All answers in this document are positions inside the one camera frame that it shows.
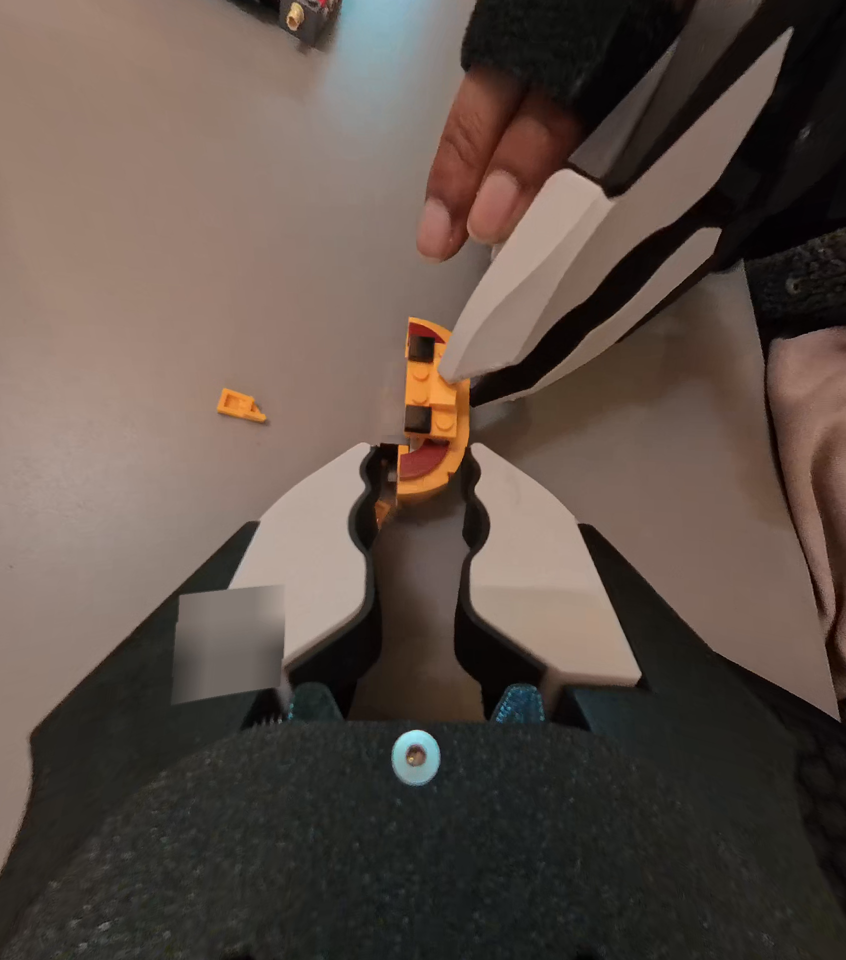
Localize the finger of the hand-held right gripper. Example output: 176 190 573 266
470 225 724 410
438 0 799 385

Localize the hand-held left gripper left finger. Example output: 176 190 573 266
230 442 384 712

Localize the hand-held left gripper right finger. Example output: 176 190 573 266
455 442 643 697

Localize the orange lego wheel arch assembly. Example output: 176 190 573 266
395 316 473 505

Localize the orange lego clip plate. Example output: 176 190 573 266
216 387 269 425

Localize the black lego car chassis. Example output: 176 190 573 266
228 0 342 52

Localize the person's right hand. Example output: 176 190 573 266
417 66 583 264

